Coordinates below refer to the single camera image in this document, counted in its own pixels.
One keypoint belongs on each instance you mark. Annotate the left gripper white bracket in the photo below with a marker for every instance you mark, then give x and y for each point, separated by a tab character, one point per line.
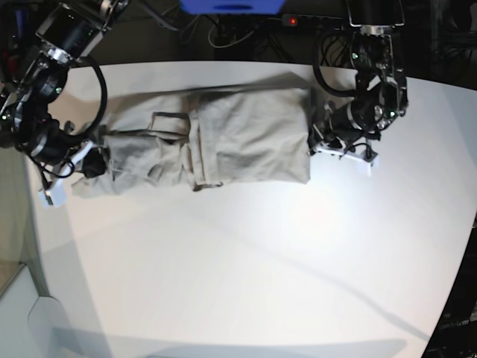
335	133

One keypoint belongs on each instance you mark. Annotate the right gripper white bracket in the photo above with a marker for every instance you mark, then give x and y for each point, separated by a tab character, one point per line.
95	163

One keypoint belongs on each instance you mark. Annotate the beige t-shirt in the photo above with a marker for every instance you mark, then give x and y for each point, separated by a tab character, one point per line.
206	137

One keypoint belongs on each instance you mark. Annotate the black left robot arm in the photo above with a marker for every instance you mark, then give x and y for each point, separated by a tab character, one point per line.
380	94

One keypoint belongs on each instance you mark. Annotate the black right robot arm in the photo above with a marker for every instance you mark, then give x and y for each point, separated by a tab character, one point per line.
40	42

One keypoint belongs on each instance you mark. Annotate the black power strip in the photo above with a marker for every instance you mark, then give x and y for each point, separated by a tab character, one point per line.
310	21

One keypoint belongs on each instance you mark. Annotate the blue plastic box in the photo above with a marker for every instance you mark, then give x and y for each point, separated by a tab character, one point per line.
199	7

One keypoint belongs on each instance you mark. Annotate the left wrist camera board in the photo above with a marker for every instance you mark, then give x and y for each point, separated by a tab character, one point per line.
368	164

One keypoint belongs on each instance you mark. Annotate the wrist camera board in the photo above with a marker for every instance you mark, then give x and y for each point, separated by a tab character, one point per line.
52	197
368	164

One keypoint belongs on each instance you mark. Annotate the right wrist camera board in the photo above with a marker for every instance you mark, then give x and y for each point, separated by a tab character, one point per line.
52	197

